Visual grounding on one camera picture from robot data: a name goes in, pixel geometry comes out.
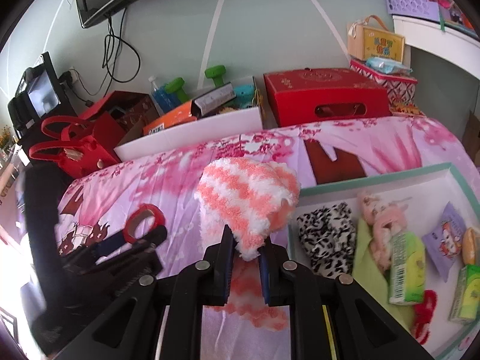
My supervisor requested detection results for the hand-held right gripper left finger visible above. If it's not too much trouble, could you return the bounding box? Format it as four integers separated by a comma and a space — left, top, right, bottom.
49, 225, 237, 360

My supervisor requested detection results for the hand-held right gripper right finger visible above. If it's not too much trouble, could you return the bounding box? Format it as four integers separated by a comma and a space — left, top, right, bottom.
258, 237, 439, 360

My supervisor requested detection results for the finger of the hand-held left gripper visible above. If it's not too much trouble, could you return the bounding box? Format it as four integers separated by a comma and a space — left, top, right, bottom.
80, 230, 132, 261
125, 226, 168, 254

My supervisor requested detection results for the red tape roll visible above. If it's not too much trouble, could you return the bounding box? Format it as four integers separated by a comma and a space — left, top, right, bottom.
124, 203, 167, 244

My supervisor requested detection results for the leopard print scrunchie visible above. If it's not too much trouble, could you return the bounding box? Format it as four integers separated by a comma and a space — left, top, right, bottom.
297, 202, 357, 279

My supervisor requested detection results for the pink white fuzzy sock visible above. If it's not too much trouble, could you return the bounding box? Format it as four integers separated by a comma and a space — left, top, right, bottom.
194, 157, 301, 332

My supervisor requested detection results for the light green cloth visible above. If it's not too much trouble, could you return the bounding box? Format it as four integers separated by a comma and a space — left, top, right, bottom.
352, 217, 394, 308

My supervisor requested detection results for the shallow teal cardboard box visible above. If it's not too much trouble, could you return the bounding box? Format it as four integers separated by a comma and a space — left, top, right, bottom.
288, 162, 480, 359

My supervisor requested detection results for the pink plush toy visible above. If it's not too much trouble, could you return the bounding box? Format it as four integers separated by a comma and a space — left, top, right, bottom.
356, 190, 411, 272

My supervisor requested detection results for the green soap packet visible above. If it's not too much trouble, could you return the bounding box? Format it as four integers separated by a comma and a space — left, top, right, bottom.
388, 231, 427, 305

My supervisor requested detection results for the red scrunchie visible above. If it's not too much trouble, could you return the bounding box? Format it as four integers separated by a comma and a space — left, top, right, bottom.
410, 289, 439, 346

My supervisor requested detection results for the purple tissue packet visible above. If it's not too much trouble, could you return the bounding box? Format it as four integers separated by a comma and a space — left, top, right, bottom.
422, 202, 467, 283

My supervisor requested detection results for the green tissue packet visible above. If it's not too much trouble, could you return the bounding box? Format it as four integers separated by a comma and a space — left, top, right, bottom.
448, 264, 480, 323

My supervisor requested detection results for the printed cartoon bed sheet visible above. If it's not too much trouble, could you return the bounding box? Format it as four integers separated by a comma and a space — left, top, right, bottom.
54, 114, 473, 360

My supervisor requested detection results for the red felt handbag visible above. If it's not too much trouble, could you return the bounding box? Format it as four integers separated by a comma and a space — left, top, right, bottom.
29, 115, 122, 179

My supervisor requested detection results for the white foam board bin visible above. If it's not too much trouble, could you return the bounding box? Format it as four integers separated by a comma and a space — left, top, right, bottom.
113, 106, 263, 164

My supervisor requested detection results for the orange cardboard box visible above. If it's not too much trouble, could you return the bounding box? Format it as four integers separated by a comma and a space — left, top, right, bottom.
142, 99, 199, 137

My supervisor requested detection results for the black device with screen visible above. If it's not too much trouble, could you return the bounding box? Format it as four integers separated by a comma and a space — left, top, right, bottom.
7, 52, 66, 136

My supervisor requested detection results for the open red gift box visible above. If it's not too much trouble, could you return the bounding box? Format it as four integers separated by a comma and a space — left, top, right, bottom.
77, 91, 160, 147

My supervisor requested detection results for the blue liquid bottle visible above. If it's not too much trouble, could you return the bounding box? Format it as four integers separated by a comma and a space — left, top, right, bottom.
148, 76, 171, 117

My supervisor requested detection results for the black and white box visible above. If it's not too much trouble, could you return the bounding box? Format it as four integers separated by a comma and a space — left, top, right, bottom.
191, 82, 238, 118

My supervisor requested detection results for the green dumbbell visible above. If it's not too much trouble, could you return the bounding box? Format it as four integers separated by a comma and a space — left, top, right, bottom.
165, 78, 190, 103
204, 65, 227, 91

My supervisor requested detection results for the teal toy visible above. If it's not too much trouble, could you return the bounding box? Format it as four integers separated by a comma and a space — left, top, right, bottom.
234, 84, 257, 109

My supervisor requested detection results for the red white patterned box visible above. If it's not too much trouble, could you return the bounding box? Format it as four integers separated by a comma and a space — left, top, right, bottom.
349, 59, 419, 107

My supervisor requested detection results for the blue wipes packet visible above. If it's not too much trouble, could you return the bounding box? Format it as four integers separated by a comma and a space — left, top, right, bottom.
364, 56, 412, 76

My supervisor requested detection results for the brown cardboard box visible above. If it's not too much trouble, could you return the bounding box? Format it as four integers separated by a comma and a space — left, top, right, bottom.
463, 110, 480, 154

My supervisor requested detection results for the yellow wooden carry case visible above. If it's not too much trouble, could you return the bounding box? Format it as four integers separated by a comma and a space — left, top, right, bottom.
347, 15, 406, 62

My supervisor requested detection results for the white desk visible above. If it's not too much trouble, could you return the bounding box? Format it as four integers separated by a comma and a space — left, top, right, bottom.
392, 14, 480, 83

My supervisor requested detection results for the stack of colourful packets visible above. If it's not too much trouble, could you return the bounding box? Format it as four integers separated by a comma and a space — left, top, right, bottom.
424, 0, 477, 31

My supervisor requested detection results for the white wall socket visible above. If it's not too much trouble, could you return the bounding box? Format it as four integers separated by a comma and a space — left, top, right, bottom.
60, 67, 81, 87

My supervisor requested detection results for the black cable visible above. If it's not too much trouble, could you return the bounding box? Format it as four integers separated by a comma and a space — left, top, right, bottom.
64, 15, 141, 107

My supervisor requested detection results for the red gift box with handle slot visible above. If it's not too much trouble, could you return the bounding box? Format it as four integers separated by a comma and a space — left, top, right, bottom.
262, 67, 391, 128

